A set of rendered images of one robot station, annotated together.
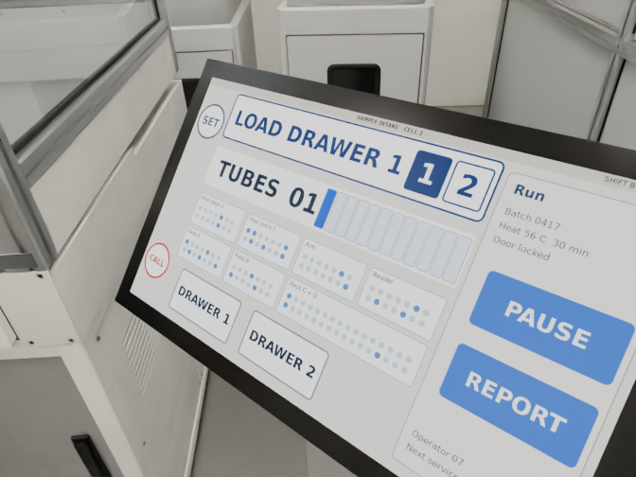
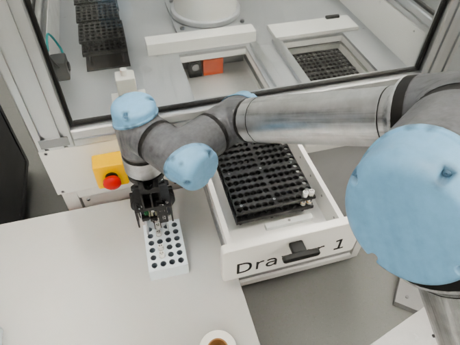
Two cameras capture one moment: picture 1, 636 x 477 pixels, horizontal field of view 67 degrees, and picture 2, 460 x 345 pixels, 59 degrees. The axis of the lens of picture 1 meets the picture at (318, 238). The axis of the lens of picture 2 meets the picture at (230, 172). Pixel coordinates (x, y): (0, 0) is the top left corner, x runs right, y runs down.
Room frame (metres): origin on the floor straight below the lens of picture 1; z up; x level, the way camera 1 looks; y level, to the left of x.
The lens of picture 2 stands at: (-0.22, 1.15, 1.57)
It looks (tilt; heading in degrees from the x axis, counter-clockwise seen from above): 47 degrees down; 345
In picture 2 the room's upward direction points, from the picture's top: 1 degrees clockwise
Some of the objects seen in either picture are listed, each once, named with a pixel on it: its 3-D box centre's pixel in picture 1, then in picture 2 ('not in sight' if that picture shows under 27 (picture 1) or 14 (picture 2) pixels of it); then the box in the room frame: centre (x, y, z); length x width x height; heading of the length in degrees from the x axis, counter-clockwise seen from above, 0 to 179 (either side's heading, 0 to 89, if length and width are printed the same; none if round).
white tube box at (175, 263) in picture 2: not in sight; (165, 248); (0.29, 1.16, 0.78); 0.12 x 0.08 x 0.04; 0
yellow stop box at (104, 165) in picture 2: not in sight; (111, 170); (0.47, 1.25, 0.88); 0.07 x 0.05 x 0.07; 91
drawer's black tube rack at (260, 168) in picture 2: not in sight; (259, 177); (0.37, 0.92, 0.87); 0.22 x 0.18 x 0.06; 1
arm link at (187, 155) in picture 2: not in sight; (186, 151); (0.25, 1.09, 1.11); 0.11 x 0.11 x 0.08; 34
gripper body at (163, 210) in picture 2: not in sight; (150, 191); (0.32, 1.17, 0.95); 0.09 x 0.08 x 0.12; 0
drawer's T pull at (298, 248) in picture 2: not in sight; (298, 250); (0.15, 0.91, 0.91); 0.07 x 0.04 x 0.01; 91
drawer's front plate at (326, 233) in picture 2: not in sight; (291, 247); (0.17, 0.91, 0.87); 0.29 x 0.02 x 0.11; 91
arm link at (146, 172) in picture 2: not in sight; (145, 159); (0.33, 1.16, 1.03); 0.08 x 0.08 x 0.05
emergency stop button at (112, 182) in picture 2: not in sight; (111, 181); (0.44, 1.25, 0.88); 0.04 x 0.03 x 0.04; 91
